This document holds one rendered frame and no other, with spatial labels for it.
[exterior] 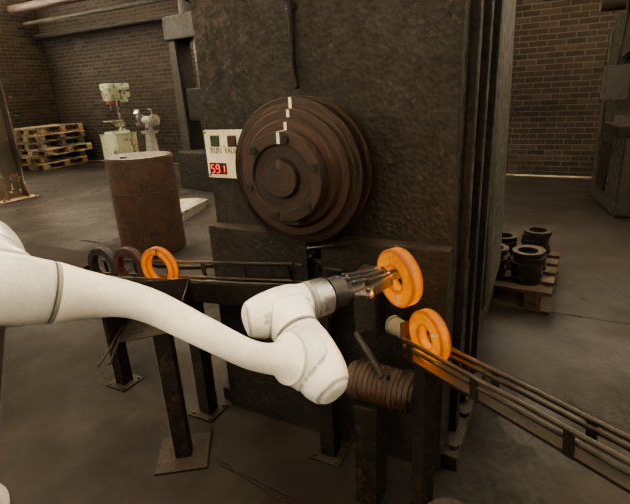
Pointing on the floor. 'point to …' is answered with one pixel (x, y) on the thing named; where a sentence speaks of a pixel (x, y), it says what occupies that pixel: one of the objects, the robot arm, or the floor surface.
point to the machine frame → (369, 241)
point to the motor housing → (375, 422)
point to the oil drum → (146, 200)
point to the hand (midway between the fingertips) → (398, 271)
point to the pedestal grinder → (149, 129)
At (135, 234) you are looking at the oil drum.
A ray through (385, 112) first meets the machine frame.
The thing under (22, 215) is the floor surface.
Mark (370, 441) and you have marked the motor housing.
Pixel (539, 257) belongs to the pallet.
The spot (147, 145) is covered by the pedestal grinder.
